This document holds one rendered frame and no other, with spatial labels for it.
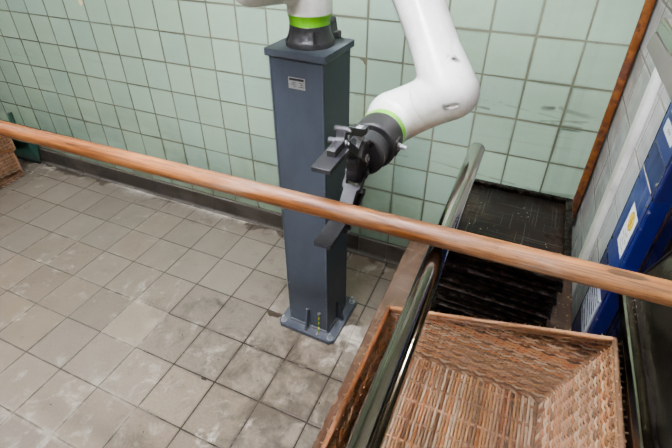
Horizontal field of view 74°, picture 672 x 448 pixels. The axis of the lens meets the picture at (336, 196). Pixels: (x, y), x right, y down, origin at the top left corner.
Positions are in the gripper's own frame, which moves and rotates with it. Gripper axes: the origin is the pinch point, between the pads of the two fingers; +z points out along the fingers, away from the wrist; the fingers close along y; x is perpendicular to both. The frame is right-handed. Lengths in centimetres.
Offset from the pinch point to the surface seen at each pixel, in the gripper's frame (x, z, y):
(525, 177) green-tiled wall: -33, -122, 56
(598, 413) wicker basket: -49, -11, 40
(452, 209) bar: -17.5, -9.3, 1.7
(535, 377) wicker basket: -41, -25, 53
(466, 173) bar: -17.6, -21.0, 1.7
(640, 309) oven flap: -52, -23, 24
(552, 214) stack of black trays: -38, -57, 29
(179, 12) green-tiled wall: 130, -123, 7
